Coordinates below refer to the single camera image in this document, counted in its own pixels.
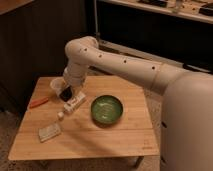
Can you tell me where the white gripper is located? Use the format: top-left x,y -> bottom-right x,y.
64,75 -> 84,94

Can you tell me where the black eraser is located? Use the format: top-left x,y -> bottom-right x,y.
59,87 -> 73,102

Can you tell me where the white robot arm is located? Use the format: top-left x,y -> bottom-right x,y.
63,36 -> 213,171

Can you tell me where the translucent plastic cup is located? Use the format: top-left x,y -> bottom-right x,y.
50,78 -> 64,96

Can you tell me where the green ceramic bowl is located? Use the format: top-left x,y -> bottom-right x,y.
91,95 -> 123,124

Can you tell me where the white plastic bottle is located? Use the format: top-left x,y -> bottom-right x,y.
57,91 -> 86,120

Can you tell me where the orange marker pen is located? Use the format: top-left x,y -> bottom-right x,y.
29,97 -> 49,108

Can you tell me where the grey metal shelf beam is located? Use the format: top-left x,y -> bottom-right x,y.
86,36 -> 213,88

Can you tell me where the wooden table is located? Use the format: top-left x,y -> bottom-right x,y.
9,76 -> 159,160

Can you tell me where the silver foil snack packet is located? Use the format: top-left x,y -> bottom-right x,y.
38,123 -> 61,142

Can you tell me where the upper shelf board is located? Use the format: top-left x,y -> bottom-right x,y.
101,0 -> 213,24

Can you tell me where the metal shelf upright post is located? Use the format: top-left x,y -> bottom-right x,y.
93,0 -> 100,40

